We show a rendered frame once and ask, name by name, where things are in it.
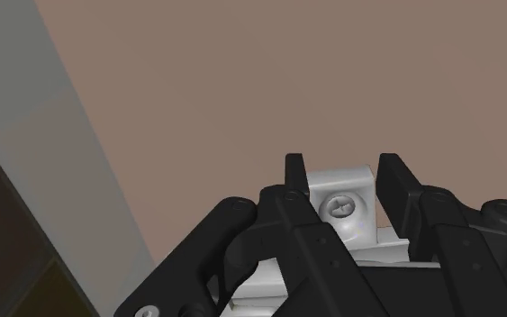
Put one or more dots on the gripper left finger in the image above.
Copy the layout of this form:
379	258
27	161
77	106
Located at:
299	246

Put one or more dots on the dark brown cabinet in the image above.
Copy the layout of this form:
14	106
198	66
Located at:
3	246

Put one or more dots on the white block with round knob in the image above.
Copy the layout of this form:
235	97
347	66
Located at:
345	184

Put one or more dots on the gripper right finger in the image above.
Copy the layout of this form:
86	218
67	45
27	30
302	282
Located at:
450	228

